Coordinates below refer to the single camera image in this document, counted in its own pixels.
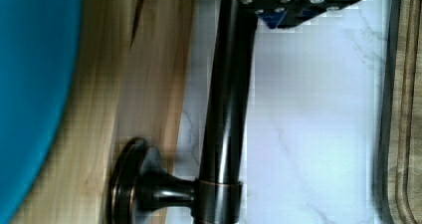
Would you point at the wooden drawer with black handle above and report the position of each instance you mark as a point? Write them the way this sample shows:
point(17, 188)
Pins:
point(111, 158)

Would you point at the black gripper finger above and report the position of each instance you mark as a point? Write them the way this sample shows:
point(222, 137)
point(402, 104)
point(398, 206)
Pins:
point(286, 14)

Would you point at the wooden cutting board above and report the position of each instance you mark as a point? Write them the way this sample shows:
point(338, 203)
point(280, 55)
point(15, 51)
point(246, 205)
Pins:
point(399, 172)

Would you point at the teal plate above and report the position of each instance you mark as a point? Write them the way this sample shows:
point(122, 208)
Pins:
point(38, 48)

